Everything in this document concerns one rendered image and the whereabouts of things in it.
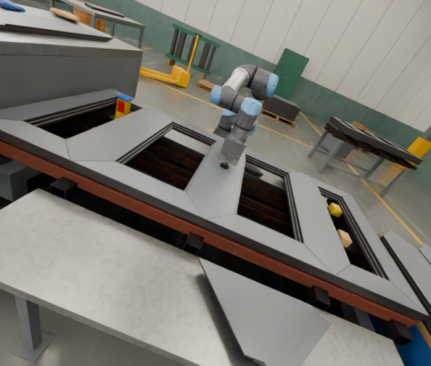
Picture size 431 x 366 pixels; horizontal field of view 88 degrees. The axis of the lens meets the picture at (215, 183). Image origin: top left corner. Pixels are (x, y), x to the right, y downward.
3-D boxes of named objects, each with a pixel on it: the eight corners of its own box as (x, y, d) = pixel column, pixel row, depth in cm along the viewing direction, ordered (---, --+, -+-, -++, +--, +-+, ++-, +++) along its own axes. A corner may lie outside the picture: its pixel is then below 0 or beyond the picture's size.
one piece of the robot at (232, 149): (229, 132, 86) (214, 167, 94) (250, 140, 87) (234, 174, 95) (229, 124, 94) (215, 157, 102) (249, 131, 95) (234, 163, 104)
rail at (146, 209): (405, 329, 76) (420, 321, 73) (-27, 142, 72) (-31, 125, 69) (392, 304, 84) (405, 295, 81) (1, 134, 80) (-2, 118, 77)
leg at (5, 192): (25, 283, 111) (9, 175, 77) (13, 278, 111) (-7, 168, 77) (35, 273, 117) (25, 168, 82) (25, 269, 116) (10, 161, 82)
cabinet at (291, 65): (263, 97, 957) (286, 48, 858) (262, 95, 999) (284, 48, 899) (284, 107, 968) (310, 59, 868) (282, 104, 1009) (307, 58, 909)
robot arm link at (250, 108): (264, 102, 89) (263, 106, 81) (252, 128, 94) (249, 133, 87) (246, 94, 89) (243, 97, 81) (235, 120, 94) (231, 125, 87)
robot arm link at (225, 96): (239, 56, 125) (212, 82, 90) (257, 64, 125) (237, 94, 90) (233, 76, 133) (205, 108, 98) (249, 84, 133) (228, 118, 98)
